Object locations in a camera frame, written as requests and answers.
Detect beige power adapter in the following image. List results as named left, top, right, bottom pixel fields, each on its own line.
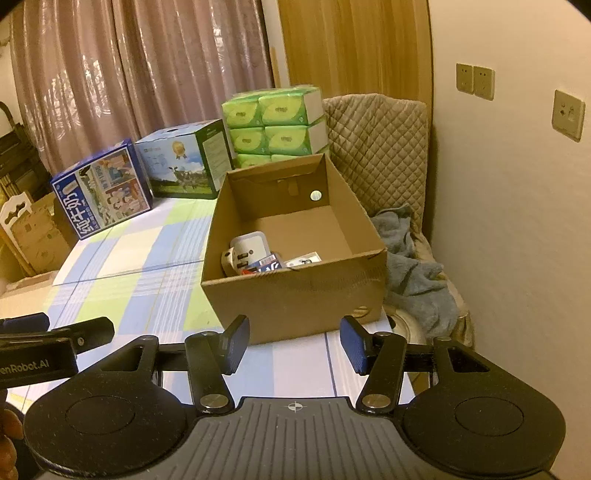
left=221, top=247, right=249, bottom=277

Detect white remote control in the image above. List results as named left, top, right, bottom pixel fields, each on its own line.
left=229, top=231, right=271, bottom=271

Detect person's left hand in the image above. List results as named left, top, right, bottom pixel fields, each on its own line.
left=0, top=409, right=23, bottom=480

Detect grey towel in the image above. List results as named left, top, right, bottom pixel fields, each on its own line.
left=370, top=205, right=460, bottom=339

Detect plaid bed sheet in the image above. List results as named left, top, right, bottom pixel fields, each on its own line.
left=8, top=195, right=417, bottom=411

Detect flattened cardboard boxes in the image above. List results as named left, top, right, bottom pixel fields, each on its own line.
left=1, top=192, right=78, bottom=274

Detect white card in box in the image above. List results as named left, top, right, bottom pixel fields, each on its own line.
left=284, top=252, right=322, bottom=268

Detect brown cardboard box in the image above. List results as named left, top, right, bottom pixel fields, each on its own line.
left=201, top=155, right=387, bottom=344

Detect blue cartoon milk carton box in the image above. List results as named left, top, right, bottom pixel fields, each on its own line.
left=51, top=139, right=153, bottom=240

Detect black folding cart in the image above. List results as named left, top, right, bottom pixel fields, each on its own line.
left=0, top=102, right=51, bottom=201

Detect cow picture milk box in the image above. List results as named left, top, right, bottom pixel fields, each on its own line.
left=135, top=119, right=232, bottom=199

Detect quilted beige cushion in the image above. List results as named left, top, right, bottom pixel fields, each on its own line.
left=322, top=93, right=431, bottom=232

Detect green tissue pack bundle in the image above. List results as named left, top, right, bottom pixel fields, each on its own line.
left=221, top=85, right=329, bottom=168

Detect pink curtain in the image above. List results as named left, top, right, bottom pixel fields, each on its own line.
left=9, top=1, right=273, bottom=174

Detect wooden door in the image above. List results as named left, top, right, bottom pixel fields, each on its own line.
left=276, top=0, right=433, bottom=107

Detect beige wall socket pair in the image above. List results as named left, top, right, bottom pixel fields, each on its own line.
left=456, top=63, right=495, bottom=101

